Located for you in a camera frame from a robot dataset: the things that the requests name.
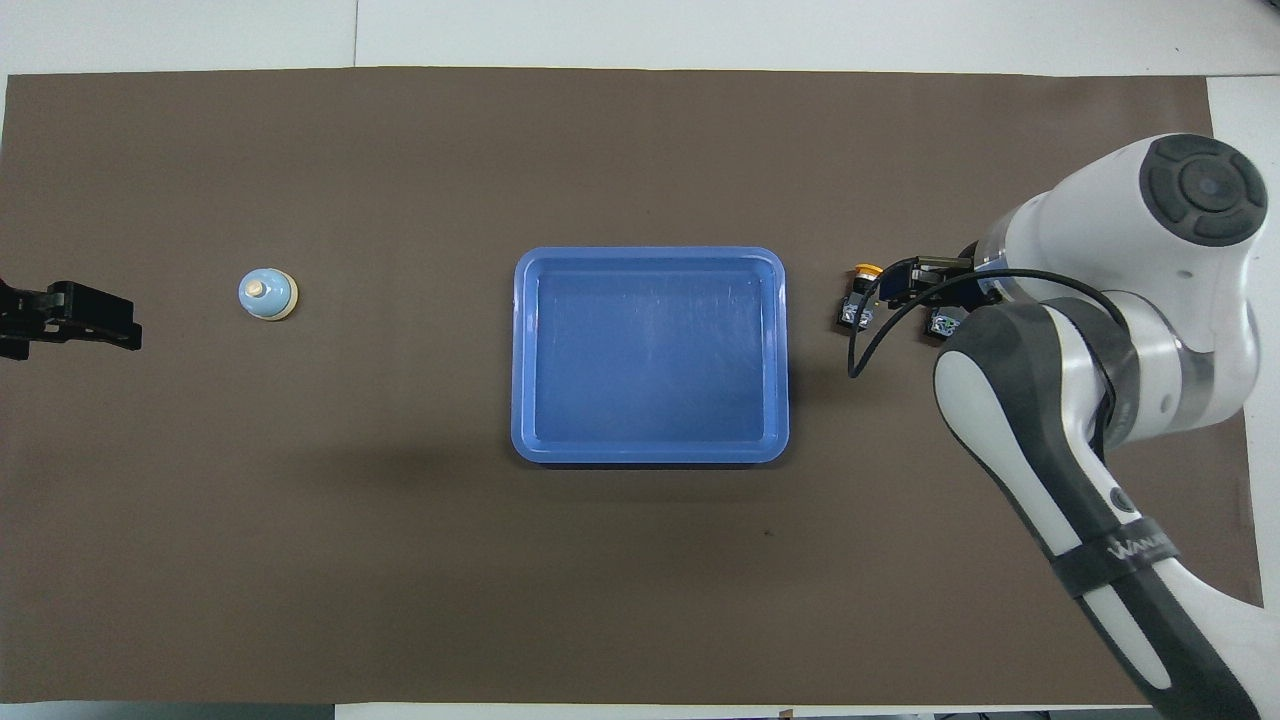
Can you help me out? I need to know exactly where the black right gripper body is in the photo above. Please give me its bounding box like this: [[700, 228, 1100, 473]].
[[912, 243, 1003, 306]]

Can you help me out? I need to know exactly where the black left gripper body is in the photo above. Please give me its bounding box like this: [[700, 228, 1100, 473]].
[[0, 280, 49, 341]]

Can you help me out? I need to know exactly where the yellow push button switch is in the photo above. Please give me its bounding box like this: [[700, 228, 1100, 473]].
[[838, 262, 886, 332]]

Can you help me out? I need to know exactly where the light blue desk bell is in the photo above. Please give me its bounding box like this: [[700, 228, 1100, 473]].
[[238, 268, 300, 322]]

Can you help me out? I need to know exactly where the blue plastic tray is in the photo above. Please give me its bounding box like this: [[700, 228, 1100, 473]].
[[511, 246, 791, 467]]

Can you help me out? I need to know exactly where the brown table mat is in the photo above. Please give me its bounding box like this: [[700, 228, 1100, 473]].
[[0, 67, 1266, 706]]

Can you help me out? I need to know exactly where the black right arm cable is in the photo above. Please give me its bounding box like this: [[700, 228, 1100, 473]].
[[848, 268, 1131, 379]]

